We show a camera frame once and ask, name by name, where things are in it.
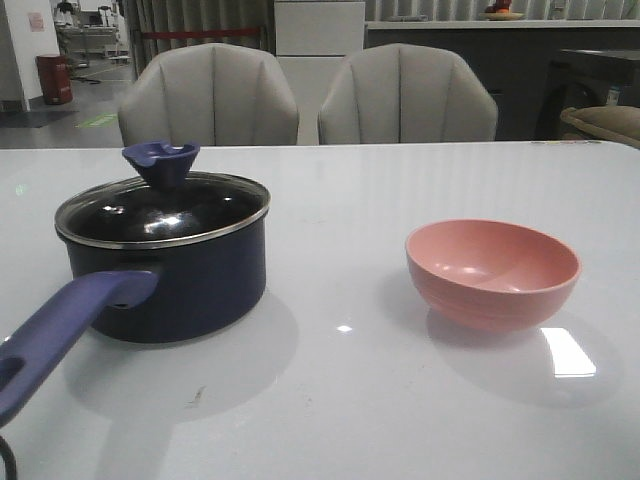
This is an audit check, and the glass lid with blue knob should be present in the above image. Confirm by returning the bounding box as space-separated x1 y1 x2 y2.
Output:
54 140 271 250

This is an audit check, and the pink plastic bowl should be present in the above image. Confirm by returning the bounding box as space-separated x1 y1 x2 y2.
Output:
405 219 581 332

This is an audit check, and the dark blue saucepan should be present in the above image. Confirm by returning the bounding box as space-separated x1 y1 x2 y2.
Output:
1 215 266 422

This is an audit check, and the right grey upholstered chair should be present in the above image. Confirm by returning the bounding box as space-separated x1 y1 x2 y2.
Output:
317 43 499 145

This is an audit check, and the grey upholstered chair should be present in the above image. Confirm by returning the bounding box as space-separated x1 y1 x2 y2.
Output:
317 43 499 145
118 43 299 146

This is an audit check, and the left grey upholstered chair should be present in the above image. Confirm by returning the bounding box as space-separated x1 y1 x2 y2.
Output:
118 43 299 146

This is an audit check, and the white cabinet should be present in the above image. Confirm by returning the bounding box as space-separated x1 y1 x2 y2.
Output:
274 1 365 145

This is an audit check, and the red barrier belt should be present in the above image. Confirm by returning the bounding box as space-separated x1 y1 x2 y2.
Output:
141 27 262 40

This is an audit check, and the dark grey counter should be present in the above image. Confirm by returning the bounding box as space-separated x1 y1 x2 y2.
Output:
364 19 639 140

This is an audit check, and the fruit plate on counter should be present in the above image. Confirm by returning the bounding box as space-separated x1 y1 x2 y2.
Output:
482 0 524 21

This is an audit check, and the red trash bin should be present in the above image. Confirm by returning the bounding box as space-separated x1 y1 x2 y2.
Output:
36 54 73 105

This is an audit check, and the beige cushion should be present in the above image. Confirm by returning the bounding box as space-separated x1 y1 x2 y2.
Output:
560 105 639 149

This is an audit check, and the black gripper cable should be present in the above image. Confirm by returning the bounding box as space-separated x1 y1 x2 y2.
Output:
0 434 19 480

